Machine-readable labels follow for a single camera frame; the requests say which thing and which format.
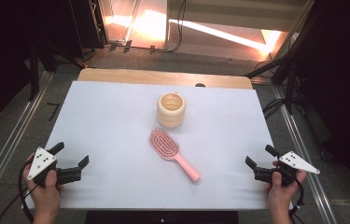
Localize white table cover sheet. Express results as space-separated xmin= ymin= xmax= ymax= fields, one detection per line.
xmin=21 ymin=80 xmax=293 ymax=211

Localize black tape mark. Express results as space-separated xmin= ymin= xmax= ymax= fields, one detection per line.
xmin=46 ymin=102 xmax=62 ymax=122

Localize cream ribbed cup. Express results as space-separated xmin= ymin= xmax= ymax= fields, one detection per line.
xmin=156 ymin=91 xmax=187 ymax=130

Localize black metal stand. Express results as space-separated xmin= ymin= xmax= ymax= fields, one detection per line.
xmin=27 ymin=40 xmax=88 ymax=101
xmin=244 ymin=0 xmax=318 ymax=116

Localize pink hairbrush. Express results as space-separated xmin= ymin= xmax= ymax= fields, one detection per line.
xmin=149 ymin=128 xmax=202 ymax=183

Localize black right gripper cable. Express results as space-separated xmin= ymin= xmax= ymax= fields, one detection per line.
xmin=288 ymin=176 xmax=306 ymax=224

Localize person's left hand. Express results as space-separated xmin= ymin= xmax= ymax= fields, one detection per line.
xmin=22 ymin=152 xmax=64 ymax=218

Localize black hanging cable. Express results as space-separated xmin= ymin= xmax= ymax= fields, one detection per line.
xmin=166 ymin=0 xmax=187 ymax=53

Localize black floor cables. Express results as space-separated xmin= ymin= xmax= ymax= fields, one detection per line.
xmin=262 ymin=97 xmax=288 ymax=120

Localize aluminium floor rail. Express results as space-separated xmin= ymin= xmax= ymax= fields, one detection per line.
xmin=0 ymin=71 xmax=54 ymax=216
xmin=272 ymin=85 xmax=339 ymax=224

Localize person's right hand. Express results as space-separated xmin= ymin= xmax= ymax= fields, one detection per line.
xmin=265 ymin=170 xmax=307 ymax=216

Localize black cabinet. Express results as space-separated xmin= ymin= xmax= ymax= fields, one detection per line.
xmin=69 ymin=0 xmax=108 ymax=49

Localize reflective metal panel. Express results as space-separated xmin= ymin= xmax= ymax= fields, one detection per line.
xmin=98 ymin=0 xmax=170 ymax=50

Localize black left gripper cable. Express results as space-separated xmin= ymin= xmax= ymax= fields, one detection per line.
xmin=0 ymin=160 xmax=38 ymax=224

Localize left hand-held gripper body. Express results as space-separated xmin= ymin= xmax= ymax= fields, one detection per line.
xmin=27 ymin=147 xmax=82 ymax=189

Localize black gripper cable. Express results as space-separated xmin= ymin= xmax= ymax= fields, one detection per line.
xmin=0 ymin=160 xmax=38 ymax=224
xmin=288 ymin=176 xmax=306 ymax=224

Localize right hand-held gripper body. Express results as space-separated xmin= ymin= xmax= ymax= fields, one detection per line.
xmin=253 ymin=151 xmax=321 ymax=187

